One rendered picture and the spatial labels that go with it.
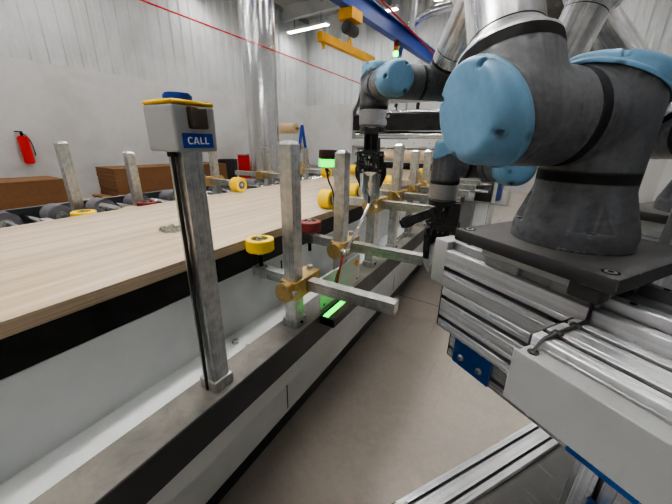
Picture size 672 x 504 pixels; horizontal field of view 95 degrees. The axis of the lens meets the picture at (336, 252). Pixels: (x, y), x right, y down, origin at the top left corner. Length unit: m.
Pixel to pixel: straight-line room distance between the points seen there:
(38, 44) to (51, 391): 7.63
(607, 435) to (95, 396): 0.82
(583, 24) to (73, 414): 1.19
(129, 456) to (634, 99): 0.83
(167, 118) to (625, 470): 0.63
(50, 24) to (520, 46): 8.14
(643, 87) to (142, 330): 0.91
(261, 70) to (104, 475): 4.85
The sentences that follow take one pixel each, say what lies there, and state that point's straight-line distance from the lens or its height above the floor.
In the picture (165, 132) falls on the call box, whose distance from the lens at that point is 0.53.
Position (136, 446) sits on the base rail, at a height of 0.70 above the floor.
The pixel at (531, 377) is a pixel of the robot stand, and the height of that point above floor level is 0.93.
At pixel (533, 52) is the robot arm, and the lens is 0.43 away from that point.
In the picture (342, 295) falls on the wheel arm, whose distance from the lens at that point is 0.77.
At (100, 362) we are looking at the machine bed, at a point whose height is 0.75.
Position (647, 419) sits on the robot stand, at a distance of 0.40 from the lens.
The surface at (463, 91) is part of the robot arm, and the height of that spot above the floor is 1.23.
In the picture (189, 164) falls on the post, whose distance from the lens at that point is 0.54.
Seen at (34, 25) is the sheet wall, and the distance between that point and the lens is 8.24.
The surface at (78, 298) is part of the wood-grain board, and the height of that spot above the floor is 0.90.
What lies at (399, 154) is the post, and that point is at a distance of 1.39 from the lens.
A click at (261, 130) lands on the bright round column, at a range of 5.02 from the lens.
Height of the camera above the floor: 1.17
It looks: 20 degrees down
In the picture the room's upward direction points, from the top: 1 degrees clockwise
